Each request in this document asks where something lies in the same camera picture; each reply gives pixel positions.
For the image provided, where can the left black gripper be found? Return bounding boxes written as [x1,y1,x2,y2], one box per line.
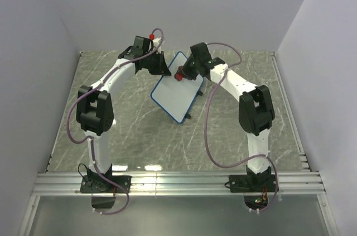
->
[144,52,171,78]

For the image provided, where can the red bone-shaped eraser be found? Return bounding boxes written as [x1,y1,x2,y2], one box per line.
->
[174,66,185,81]

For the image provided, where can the blue framed whiteboard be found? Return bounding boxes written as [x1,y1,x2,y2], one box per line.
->
[150,51,204,124]

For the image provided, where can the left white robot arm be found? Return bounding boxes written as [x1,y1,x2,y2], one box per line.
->
[76,34,171,192]

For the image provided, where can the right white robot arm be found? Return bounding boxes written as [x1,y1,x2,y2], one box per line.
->
[175,42,275,191]

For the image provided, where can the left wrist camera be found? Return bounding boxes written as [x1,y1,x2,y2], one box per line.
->
[149,31,165,52]

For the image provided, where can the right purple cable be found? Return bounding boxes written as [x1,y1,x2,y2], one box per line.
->
[204,42,279,213]

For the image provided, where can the whiteboard wire stand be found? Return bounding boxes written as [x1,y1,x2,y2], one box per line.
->
[185,89,204,120]

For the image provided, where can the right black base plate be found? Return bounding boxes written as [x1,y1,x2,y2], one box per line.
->
[224,175,277,193]

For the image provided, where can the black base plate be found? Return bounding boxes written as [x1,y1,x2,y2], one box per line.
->
[80,175,132,194]
[224,175,277,193]

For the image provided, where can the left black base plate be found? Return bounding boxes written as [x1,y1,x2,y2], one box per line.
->
[80,175,132,194]

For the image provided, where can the aluminium rail frame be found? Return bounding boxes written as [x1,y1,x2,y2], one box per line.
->
[20,51,339,235]

